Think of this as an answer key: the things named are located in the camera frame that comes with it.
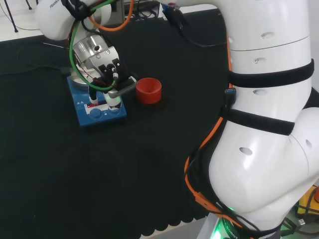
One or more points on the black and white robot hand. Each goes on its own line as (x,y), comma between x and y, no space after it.
(109,69)

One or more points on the yellow stop button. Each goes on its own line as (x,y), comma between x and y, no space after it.
(305,201)

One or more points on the red ribbed cup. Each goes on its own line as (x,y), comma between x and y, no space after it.
(149,95)

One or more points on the thin metal probe rod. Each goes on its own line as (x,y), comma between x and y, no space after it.
(53,45)

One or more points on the black tripod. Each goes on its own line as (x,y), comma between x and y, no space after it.
(15,30)

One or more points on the black bench cloth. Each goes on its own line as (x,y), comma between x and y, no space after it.
(74,174)

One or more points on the heater with blue base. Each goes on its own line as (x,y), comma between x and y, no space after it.
(99,119)

